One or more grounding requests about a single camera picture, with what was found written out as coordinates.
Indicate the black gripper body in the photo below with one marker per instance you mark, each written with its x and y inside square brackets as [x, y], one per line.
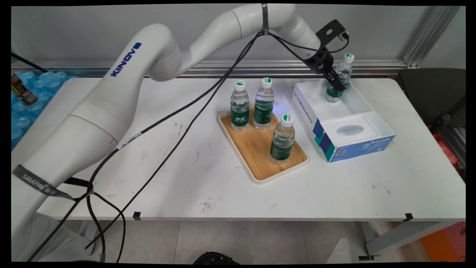
[319, 61]

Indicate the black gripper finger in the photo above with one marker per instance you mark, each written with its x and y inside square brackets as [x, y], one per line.
[335, 81]

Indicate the green label water bottle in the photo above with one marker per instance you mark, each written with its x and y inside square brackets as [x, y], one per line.
[344, 70]
[281, 149]
[240, 115]
[264, 113]

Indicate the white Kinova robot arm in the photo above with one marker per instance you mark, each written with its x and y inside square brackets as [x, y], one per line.
[96, 111]

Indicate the white and blue cardboard box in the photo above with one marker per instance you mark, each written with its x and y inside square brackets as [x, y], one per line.
[357, 147]

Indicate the dark grey chair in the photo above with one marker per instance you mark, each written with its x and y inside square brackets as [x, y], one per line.
[427, 93]

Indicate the bamboo tray with cream rim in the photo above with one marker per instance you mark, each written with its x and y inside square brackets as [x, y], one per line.
[256, 152]

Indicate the red bag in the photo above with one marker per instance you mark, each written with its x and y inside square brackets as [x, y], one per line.
[448, 152]

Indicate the black tape mark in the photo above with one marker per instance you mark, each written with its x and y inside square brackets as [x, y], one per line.
[409, 217]
[137, 215]

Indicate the white table leg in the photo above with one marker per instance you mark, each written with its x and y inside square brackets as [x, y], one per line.
[401, 236]

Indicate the orange box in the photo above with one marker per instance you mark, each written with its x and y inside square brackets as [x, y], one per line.
[446, 243]

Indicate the black round object on floor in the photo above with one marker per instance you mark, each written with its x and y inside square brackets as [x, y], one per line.
[215, 258]

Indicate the dark printed can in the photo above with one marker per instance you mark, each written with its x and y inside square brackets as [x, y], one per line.
[23, 91]

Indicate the blue shrink-wrapped bottle pack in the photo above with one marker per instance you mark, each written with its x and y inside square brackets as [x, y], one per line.
[22, 115]

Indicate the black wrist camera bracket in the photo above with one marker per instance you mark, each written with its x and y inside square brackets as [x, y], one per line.
[331, 31]

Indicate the horizontal aluminium rail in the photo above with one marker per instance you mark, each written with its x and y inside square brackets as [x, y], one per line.
[372, 69]

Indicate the slanted aluminium post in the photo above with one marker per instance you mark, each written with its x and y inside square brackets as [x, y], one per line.
[427, 37]

